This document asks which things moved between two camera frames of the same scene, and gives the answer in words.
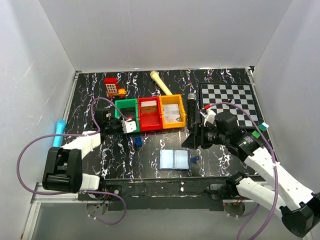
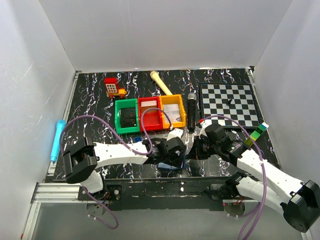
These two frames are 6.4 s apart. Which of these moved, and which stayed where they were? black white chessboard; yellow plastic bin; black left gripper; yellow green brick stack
Moved: black left gripper
Stayed: yellow green brick stack; black white chessboard; yellow plastic bin
